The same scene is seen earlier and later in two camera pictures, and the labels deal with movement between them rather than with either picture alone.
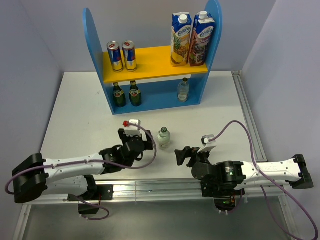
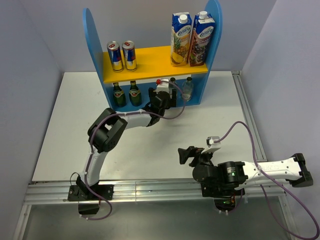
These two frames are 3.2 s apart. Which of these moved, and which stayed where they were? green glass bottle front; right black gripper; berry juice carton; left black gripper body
Moved: left black gripper body
Stayed: green glass bottle front; berry juice carton; right black gripper
